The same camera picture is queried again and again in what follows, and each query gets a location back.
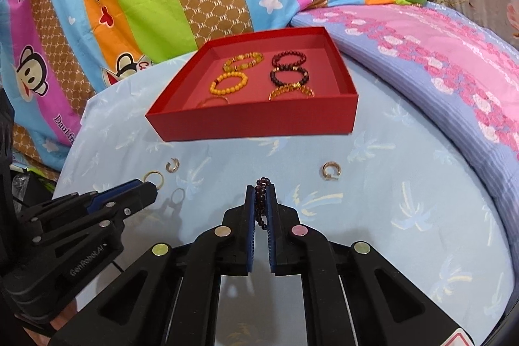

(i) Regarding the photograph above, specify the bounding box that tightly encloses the dark garnet small bead strand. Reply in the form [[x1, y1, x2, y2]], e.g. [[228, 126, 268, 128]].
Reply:
[[254, 177, 270, 230]]

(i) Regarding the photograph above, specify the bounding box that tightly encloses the translucent yellow stone bracelet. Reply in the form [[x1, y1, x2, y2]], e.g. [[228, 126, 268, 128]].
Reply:
[[222, 51, 266, 74]]

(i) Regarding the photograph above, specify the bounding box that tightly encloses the dark red bead bracelet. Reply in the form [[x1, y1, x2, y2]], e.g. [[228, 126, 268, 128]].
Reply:
[[271, 50, 309, 72]]

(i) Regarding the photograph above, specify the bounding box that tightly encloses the person's left hand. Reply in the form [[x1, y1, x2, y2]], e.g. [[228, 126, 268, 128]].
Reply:
[[25, 299, 78, 346]]

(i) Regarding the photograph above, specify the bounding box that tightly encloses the thin rose gold bangle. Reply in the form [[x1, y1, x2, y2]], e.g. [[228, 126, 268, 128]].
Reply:
[[197, 96, 230, 108]]

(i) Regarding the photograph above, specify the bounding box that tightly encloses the gold woven bangle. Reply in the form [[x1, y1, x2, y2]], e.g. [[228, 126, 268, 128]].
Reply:
[[268, 82, 315, 101]]

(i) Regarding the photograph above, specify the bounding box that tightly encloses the red cardboard box tray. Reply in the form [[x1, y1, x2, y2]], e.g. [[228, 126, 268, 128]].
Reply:
[[146, 27, 358, 141]]

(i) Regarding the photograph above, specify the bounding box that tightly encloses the pink blue floral blanket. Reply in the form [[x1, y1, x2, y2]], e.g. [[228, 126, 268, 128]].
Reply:
[[291, 5, 518, 244]]

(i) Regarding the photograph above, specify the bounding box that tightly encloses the thin gold hoop ring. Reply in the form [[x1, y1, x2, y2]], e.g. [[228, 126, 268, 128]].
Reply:
[[142, 170, 165, 192]]

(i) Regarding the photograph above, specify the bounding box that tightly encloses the orange yellow bead bracelet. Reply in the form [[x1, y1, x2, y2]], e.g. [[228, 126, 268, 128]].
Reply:
[[208, 71, 249, 97]]

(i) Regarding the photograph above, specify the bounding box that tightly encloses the black bead gold charm bracelet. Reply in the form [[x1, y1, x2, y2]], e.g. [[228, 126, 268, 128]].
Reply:
[[269, 66, 311, 87]]

